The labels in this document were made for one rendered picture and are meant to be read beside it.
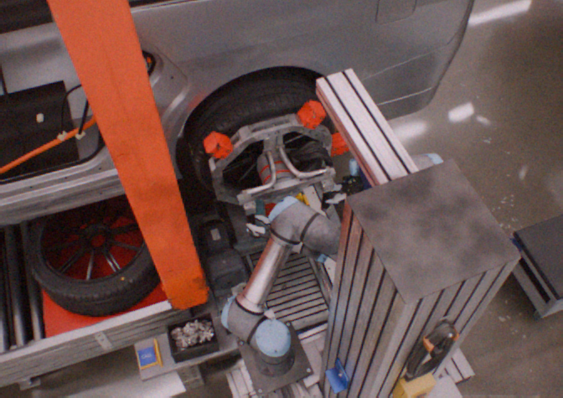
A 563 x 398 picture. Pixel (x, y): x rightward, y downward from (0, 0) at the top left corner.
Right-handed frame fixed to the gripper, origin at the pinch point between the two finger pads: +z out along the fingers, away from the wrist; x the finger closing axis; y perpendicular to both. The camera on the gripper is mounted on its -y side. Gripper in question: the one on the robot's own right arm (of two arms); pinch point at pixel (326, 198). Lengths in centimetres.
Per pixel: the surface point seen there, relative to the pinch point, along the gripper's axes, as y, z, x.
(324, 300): -80, 2, 13
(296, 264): -77, 9, -11
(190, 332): -26, 72, 28
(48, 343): -44, 134, 3
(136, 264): -33, 87, -15
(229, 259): -42, 45, -8
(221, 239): -40, 45, -19
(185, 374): -59, 80, 32
